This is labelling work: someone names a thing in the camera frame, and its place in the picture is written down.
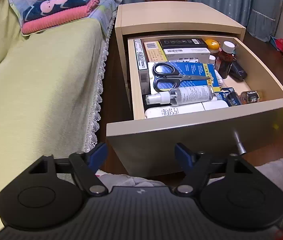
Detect patterned pillow cloth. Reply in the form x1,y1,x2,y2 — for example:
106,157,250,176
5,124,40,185
4,0,123,37

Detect white lotion bottle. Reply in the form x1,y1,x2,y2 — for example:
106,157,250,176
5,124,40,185
145,100,228,119

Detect grey trouser leg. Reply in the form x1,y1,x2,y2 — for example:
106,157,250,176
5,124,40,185
95,152,283,238

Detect yellow medicine box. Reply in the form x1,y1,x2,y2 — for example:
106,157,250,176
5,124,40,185
144,41,167,62

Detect grey white tall box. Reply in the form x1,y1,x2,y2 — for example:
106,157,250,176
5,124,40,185
134,39,150,95

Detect light green sofa cover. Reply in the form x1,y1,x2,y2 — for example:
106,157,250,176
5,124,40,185
0,0,117,240

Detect large battery blue blister pack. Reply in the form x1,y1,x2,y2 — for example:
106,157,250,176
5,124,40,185
215,87,242,107

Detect clear spray bottle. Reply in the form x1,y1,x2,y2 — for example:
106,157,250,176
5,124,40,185
146,86,214,106

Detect beige nightstand drawer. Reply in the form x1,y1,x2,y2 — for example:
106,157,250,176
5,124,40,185
104,37,283,177

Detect black flat box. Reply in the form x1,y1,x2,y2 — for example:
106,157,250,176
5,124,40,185
159,38,208,49

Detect black scissors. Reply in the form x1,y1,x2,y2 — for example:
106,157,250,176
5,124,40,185
148,61,221,94

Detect navy cartoon folded blanket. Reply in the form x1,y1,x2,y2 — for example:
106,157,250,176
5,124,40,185
23,0,90,22

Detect black pouch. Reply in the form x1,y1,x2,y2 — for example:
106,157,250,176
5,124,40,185
229,61,247,81

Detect silver drawer knob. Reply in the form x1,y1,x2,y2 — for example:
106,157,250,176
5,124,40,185
233,131,247,155

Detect beige wooden nightstand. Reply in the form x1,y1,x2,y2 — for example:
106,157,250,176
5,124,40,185
115,1,246,119

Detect brown medicine bottle white cap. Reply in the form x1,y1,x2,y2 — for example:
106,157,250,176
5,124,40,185
216,41,235,79

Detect orange round container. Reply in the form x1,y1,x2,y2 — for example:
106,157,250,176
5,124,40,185
205,39,220,54

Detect white medicine box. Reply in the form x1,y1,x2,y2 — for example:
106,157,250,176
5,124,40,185
163,48,210,63

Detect cotton swab pack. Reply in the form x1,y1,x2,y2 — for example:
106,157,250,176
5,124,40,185
215,69,225,88

